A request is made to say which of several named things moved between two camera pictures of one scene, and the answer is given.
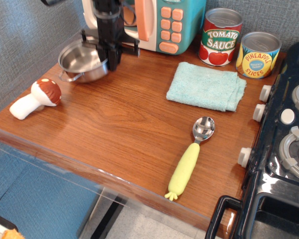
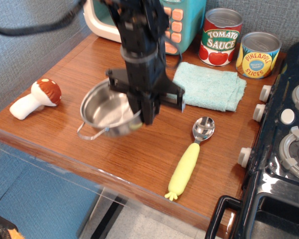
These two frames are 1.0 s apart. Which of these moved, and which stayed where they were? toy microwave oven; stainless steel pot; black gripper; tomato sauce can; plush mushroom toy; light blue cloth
Moved: black gripper; stainless steel pot
Stayed: plush mushroom toy; tomato sauce can; toy microwave oven; light blue cloth
